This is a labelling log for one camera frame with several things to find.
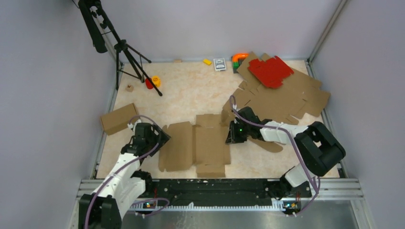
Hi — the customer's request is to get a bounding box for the red flat cardboard blank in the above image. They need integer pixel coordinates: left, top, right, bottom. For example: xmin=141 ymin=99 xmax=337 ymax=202
xmin=248 ymin=56 xmax=294 ymax=89

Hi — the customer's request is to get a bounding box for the folded brown cardboard box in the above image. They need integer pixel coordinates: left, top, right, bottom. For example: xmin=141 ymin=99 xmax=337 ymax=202
xmin=100 ymin=103 xmax=138 ymax=135

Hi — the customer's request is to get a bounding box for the orange green toy block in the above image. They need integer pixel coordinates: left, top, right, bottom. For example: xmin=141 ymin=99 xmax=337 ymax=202
xmin=232 ymin=53 xmax=249 ymax=73

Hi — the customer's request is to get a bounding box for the playing card deck box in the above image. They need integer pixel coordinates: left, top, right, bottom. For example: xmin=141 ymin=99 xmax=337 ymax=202
xmin=213 ymin=58 xmax=226 ymax=72

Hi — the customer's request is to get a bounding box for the brown cardboard box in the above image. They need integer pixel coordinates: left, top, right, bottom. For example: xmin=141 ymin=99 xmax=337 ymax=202
xmin=100 ymin=103 xmax=138 ymax=135
xmin=158 ymin=114 xmax=231 ymax=178

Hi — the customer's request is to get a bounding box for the red yellow toy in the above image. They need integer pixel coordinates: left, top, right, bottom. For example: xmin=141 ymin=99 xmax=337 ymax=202
xmin=145 ymin=75 xmax=161 ymax=89

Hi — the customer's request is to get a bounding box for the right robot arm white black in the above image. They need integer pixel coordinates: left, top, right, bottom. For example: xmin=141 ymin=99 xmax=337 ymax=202
xmin=225 ymin=107 xmax=346 ymax=197

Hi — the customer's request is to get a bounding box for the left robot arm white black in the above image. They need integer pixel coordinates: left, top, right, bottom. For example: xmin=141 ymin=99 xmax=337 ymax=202
xmin=78 ymin=122 xmax=171 ymax=229

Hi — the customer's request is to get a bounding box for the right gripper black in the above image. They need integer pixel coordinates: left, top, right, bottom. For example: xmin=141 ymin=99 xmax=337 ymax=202
xmin=225 ymin=120 xmax=250 ymax=145

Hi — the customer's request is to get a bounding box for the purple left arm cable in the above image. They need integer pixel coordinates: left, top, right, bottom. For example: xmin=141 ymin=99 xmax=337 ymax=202
xmin=83 ymin=114 xmax=171 ymax=229

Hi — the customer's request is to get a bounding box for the yellow small block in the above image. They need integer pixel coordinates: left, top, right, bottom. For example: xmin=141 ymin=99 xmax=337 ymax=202
xmin=203 ymin=59 xmax=212 ymax=65

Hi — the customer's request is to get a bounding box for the black camera tripod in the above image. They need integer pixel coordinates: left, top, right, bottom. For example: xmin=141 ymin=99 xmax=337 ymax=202
xmin=77 ymin=0 xmax=163 ymax=97

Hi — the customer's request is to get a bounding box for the stack of brown cardboard blanks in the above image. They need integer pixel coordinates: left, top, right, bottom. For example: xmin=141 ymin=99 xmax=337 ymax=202
xmin=223 ymin=52 xmax=331 ymax=154

